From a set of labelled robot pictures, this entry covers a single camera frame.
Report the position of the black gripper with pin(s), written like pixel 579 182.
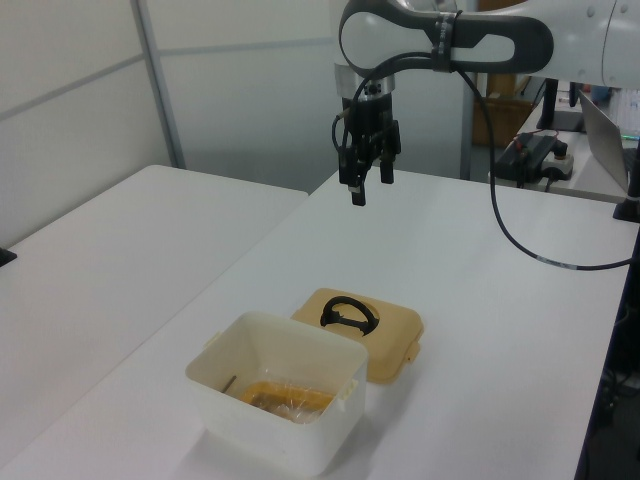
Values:
pixel 367 112

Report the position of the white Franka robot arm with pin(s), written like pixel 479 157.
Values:
pixel 370 30

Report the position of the small dark tool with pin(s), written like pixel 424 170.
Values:
pixel 229 386

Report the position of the white plastic tool case box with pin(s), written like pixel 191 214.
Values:
pixel 280 440

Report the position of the cardboard box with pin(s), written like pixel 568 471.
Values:
pixel 505 117

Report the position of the black power unit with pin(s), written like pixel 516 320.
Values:
pixel 520 157

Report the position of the black monitor stand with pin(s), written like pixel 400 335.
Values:
pixel 550 107

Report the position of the grey emergency stop button box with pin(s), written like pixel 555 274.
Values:
pixel 561 162

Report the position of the silver laptop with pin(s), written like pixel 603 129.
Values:
pixel 607 140

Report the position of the orange tray in plastic wrap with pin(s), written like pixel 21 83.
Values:
pixel 300 395

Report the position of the black pole stand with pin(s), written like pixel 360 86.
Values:
pixel 7 256
pixel 634 185

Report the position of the grey partition post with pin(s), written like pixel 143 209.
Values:
pixel 160 85

